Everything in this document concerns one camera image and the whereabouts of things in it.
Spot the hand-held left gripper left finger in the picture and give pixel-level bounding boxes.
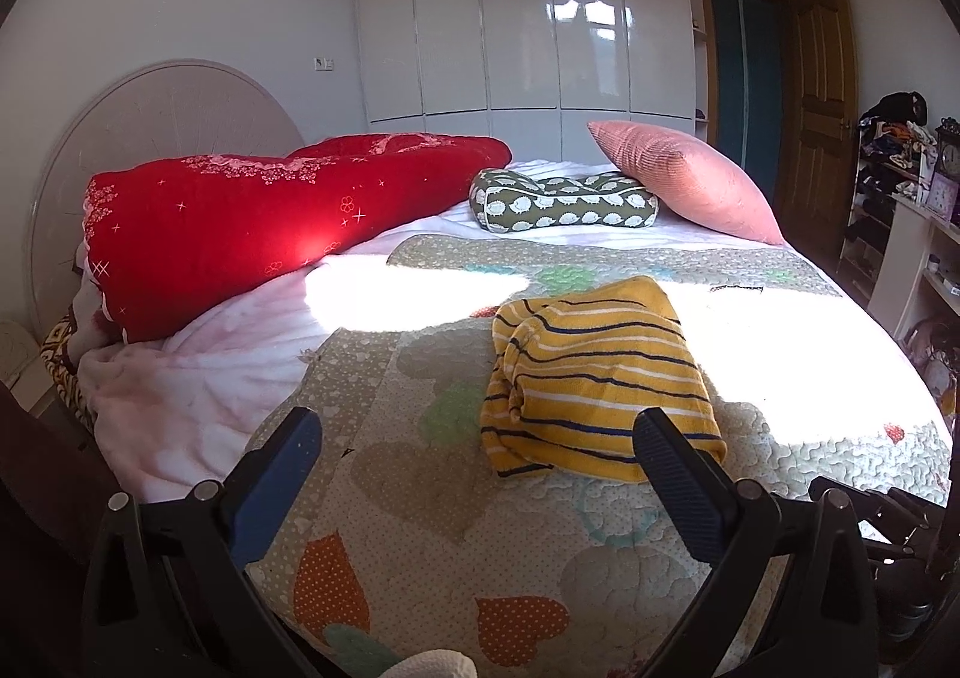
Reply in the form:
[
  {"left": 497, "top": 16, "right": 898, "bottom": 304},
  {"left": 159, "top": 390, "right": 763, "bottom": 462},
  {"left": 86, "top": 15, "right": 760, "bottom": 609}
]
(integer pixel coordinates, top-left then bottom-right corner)
[{"left": 81, "top": 406, "right": 325, "bottom": 678}]

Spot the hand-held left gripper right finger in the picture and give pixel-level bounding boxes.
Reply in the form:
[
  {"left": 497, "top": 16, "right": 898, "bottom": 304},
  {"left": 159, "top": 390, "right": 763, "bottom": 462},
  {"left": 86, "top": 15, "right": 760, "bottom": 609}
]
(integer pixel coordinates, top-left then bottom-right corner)
[{"left": 632, "top": 406, "right": 880, "bottom": 678}]

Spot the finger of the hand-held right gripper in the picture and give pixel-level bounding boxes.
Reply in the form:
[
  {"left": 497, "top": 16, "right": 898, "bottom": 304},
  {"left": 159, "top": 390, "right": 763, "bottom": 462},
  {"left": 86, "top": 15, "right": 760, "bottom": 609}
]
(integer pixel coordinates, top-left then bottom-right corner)
[{"left": 810, "top": 474, "right": 947, "bottom": 538}]

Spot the yellow striped sweater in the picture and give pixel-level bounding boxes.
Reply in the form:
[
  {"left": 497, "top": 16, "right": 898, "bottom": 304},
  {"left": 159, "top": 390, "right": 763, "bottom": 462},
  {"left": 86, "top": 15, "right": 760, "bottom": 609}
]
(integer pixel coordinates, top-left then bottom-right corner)
[{"left": 480, "top": 275, "right": 728, "bottom": 484}]

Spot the dark clothes pile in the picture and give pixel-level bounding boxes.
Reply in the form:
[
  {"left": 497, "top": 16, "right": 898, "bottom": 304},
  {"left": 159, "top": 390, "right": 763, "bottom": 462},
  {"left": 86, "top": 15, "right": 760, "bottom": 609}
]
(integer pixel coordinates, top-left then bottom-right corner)
[{"left": 855, "top": 91, "right": 938, "bottom": 170}]

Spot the pale pink fleece blanket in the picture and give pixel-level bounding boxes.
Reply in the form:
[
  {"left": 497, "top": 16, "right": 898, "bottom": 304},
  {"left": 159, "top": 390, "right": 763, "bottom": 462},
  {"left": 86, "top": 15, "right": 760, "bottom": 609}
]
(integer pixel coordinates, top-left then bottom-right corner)
[{"left": 75, "top": 265, "right": 421, "bottom": 503}]

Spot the heart-patterned quilt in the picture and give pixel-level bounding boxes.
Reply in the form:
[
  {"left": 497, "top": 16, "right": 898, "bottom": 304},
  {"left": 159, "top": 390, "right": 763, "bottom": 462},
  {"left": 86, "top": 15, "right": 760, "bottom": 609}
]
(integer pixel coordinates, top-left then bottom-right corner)
[{"left": 244, "top": 234, "right": 953, "bottom": 678}]

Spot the brown patterned cloth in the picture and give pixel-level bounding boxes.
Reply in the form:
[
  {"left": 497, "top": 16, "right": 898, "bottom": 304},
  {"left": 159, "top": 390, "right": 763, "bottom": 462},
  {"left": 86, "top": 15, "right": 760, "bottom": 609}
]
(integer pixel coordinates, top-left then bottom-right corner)
[{"left": 41, "top": 314, "right": 98, "bottom": 428}]

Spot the white shelf unit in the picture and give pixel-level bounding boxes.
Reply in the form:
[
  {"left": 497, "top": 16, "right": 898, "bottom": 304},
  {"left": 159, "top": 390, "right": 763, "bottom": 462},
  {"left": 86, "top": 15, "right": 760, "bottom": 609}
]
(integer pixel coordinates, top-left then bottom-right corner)
[{"left": 870, "top": 194, "right": 960, "bottom": 364}]

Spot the white textured cloth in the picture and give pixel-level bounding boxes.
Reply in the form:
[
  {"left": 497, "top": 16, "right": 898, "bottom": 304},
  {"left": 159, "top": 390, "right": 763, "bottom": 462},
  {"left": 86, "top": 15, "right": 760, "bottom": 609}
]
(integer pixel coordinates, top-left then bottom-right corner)
[{"left": 390, "top": 650, "right": 479, "bottom": 678}]

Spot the red floral duvet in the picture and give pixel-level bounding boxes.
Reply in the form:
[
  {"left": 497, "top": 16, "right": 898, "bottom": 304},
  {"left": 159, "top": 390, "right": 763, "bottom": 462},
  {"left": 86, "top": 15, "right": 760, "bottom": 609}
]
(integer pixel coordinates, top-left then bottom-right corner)
[{"left": 81, "top": 132, "right": 513, "bottom": 343}]

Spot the green sheep-print pillow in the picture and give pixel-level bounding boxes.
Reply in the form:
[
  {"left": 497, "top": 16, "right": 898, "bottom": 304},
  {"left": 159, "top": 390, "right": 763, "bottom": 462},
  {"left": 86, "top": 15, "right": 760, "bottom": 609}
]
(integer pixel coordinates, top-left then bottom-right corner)
[{"left": 469, "top": 168, "right": 659, "bottom": 233}]

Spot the small table clock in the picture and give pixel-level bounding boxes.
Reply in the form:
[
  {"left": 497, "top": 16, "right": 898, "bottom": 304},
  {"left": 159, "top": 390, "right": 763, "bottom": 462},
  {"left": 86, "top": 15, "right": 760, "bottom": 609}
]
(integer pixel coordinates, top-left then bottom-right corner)
[{"left": 934, "top": 119, "right": 960, "bottom": 182}]

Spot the round white headboard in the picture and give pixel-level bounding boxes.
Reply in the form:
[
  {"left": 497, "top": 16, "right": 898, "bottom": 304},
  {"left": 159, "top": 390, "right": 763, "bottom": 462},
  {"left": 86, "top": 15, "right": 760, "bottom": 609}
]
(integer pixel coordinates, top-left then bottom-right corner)
[{"left": 26, "top": 59, "right": 301, "bottom": 341}]

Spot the wooden door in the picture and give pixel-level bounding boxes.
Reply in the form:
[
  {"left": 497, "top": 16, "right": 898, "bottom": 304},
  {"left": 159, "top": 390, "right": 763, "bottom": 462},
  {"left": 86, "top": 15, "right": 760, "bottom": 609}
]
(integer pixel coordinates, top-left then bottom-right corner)
[{"left": 776, "top": 0, "right": 860, "bottom": 259}]

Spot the white glossy wardrobe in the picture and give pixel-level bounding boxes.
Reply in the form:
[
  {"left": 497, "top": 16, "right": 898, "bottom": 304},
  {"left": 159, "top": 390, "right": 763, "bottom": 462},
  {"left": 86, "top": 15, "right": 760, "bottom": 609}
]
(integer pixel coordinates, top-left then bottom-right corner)
[{"left": 355, "top": 0, "right": 833, "bottom": 137}]

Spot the pink corduroy pillow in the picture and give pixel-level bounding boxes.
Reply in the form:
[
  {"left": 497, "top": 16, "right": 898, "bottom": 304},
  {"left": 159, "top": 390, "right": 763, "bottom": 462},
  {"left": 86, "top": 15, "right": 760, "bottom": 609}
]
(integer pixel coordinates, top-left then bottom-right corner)
[{"left": 587, "top": 120, "right": 786, "bottom": 246}]

